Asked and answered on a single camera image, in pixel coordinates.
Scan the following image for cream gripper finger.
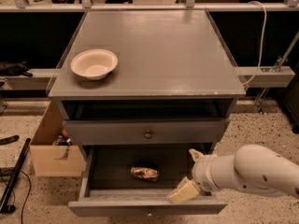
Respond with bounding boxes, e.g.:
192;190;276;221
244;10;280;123
189;148;204;162
167;176;201;203

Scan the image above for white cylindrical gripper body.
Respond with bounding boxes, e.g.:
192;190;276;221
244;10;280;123
192;155;219;192

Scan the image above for crushed orange metallic can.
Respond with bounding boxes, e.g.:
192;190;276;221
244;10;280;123
131;167;159;182

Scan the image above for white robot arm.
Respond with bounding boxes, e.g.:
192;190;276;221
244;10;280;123
167;145;299;203

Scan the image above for closed grey upper drawer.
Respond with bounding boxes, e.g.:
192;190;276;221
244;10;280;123
63;119;230;146

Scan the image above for round metal drawer knob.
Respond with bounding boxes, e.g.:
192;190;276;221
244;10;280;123
144;131;153;139

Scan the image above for open grey lower drawer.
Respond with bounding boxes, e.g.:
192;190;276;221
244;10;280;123
68;144;227;217

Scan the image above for grey wooden drawer cabinet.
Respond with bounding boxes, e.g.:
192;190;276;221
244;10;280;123
46;9;247;161

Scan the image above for items inside cardboard box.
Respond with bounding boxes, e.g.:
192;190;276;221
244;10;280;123
52;129;73;146

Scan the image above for white paper bowl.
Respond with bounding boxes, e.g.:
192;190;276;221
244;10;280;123
70;49;118;80

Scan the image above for brown cardboard box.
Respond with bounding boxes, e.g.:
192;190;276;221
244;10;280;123
30;102;85;177

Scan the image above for black flat tool on floor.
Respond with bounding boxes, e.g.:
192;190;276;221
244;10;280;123
0;135;20;146

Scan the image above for black stand pole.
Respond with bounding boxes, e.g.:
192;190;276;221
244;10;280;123
0;138;31;214

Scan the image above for black bag on ledge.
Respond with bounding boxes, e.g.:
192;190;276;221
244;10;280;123
0;61;33;77

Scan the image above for black cable on floor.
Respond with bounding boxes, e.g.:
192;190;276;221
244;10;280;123
0;168;33;224

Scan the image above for metal railing frame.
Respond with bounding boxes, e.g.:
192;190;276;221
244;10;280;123
0;0;299;12

